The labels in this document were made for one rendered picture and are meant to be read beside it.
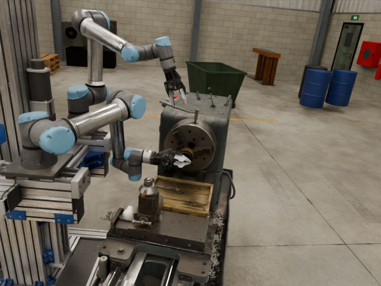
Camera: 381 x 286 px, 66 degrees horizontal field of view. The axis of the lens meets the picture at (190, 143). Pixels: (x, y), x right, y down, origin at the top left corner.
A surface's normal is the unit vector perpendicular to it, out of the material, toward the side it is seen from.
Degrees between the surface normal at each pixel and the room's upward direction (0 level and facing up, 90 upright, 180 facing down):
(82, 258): 0
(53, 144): 91
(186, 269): 0
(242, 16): 90
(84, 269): 0
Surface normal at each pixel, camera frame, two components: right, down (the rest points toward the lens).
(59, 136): 0.70, 0.35
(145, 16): 0.12, 0.40
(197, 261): 0.08, -0.92
